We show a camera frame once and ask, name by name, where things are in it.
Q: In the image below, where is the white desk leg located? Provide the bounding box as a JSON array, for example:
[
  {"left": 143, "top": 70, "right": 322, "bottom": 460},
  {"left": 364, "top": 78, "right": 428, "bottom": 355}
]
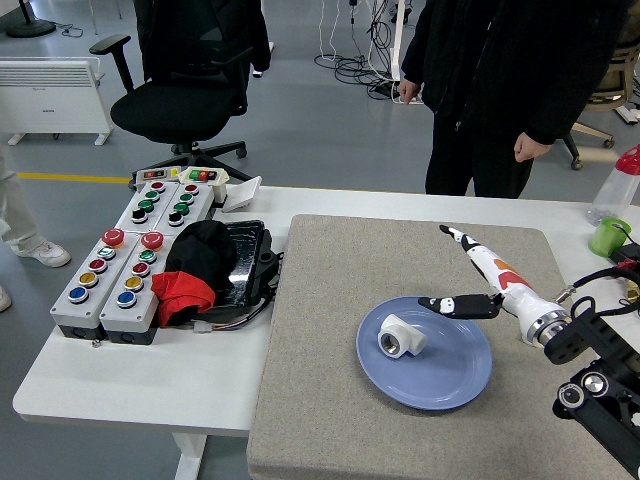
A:
[{"left": 389, "top": 0, "right": 407, "bottom": 84}]

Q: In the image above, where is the grey emergency-stop button box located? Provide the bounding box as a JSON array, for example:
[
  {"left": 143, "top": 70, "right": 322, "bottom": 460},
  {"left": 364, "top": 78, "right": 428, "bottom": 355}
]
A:
[
  {"left": 98, "top": 230, "right": 174, "bottom": 346},
  {"left": 48, "top": 228, "right": 141, "bottom": 341}
]

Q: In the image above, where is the person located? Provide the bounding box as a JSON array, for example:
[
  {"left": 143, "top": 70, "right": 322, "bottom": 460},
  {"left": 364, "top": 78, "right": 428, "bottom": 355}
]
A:
[
  {"left": 398, "top": 0, "right": 634, "bottom": 200},
  {"left": 0, "top": 144, "right": 72, "bottom": 314}
]

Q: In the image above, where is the clear bottle red cap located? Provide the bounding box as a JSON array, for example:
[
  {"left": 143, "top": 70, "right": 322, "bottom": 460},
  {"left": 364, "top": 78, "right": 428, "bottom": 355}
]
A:
[{"left": 585, "top": 144, "right": 640, "bottom": 227}]

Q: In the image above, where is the grey-brown mat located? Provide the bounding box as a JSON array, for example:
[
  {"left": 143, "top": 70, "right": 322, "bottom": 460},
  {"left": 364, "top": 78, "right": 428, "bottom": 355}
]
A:
[{"left": 246, "top": 214, "right": 635, "bottom": 480}]

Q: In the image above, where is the large white pipe tee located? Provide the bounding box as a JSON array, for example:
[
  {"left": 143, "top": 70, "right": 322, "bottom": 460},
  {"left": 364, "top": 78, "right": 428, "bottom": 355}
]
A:
[{"left": 376, "top": 313, "right": 429, "bottom": 361}]

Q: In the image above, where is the black floor stand base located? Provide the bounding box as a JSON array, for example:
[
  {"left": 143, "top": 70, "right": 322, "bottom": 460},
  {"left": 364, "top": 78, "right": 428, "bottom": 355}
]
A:
[{"left": 4, "top": 0, "right": 57, "bottom": 39}]

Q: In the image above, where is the white panel heater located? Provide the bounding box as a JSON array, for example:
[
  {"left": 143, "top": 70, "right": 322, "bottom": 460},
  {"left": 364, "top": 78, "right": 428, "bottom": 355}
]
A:
[{"left": 0, "top": 55, "right": 115, "bottom": 147}]

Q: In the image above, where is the grey rocker switch box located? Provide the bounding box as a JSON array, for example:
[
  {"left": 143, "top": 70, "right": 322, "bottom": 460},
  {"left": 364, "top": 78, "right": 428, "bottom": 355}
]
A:
[{"left": 130, "top": 167, "right": 182, "bottom": 190}]

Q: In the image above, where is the cream green-red switch box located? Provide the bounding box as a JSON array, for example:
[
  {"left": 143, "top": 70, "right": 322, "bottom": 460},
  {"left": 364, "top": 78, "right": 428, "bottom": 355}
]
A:
[{"left": 178, "top": 166, "right": 230, "bottom": 205}]

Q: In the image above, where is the white table leg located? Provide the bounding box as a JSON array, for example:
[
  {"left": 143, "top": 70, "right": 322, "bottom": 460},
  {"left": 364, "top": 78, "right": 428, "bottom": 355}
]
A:
[{"left": 172, "top": 432, "right": 209, "bottom": 480}]

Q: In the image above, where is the beige office chair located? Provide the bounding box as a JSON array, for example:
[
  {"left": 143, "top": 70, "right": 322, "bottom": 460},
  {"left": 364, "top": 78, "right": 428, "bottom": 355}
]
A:
[{"left": 562, "top": 0, "right": 640, "bottom": 171}]

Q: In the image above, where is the grey four-button control box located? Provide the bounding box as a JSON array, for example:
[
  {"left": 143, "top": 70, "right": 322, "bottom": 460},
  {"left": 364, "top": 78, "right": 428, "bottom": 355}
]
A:
[
  {"left": 115, "top": 180, "right": 179, "bottom": 235},
  {"left": 155, "top": 182, "right": 215, "bottom": 236}
]

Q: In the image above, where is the person's right hand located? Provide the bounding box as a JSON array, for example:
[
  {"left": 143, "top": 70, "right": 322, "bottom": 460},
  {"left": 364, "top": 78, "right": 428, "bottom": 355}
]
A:
[{"left": 398, "top": 78, "right": 422, "bottom": 106}]

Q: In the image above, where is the coloured wires white connector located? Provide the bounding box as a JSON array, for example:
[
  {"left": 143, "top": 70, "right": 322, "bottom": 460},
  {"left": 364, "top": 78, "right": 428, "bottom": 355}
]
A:
[{"left": 192, "top": 294, "right": 274, "bottom": 334}]

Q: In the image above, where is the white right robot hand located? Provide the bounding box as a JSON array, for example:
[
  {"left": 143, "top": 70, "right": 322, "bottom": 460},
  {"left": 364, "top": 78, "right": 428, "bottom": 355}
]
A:
[{"left": 418, "top": 224, "right": 564, "bottom": 337}]

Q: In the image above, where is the black cloth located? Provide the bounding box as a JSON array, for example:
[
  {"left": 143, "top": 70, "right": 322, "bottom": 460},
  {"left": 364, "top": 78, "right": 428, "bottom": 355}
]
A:
[{"left": 164, "top": 219, "right": 237, "bottom": 301}]

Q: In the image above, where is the black plastic tray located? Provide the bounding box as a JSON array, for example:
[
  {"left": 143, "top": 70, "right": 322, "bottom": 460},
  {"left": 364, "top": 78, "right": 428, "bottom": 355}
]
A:
[{"left": 199, "top": 219, "right": 284, "bottom": 321}]

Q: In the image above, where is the white wall switch plate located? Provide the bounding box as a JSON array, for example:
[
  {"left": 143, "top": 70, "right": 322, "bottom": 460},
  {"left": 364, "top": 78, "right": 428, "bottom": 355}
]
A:
[{"left": 221, "top": 175, "right": 263, "bottom": 214}]

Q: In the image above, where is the blue plate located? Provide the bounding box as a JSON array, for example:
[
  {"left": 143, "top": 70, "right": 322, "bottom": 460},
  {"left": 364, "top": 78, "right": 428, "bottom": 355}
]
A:
[{"left": 355, "top": 295, "right": 494, "bottom": 412}]

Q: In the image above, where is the black power adapter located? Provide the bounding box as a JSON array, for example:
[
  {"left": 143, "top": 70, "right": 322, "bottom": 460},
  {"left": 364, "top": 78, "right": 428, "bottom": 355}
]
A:
[{"left": 609, "top": 244, "right": 640, "bottom": 266}]

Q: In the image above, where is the green plastic cup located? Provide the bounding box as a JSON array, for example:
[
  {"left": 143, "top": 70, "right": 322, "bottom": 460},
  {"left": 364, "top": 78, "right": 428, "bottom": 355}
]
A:
[{"left": 587, "top": 216, "right": 632, "bottom": 258}]

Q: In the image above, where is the person's left hand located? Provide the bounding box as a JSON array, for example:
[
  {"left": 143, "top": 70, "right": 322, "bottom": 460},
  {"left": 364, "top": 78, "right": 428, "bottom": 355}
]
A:
[{"left": 513, "top": 131, "right": 554, "bottom": 164}]

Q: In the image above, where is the red cloth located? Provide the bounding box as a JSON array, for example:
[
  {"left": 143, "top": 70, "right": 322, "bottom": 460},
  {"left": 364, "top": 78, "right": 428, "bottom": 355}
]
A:
[{"left": 150, "top": 271, "right": 216, "bottom": 329}]

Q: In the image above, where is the floor cable bundle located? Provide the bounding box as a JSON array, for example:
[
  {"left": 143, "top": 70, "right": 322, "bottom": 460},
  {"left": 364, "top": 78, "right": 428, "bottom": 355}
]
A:
[{"left": 313, "top": 0, "right": 404, "bottom": 101}]

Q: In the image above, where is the black office chair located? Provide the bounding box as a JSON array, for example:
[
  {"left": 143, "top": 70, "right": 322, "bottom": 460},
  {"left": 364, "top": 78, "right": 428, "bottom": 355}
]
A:
[{"left": 88, "top": 0, "right": 274, "bottom": 184}]

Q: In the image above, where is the brass valve red handle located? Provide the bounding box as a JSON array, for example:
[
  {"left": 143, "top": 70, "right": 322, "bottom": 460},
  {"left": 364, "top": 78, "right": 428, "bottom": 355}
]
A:
[{"left": 615, "top": 259, "right": 640, "bottom": 304}]

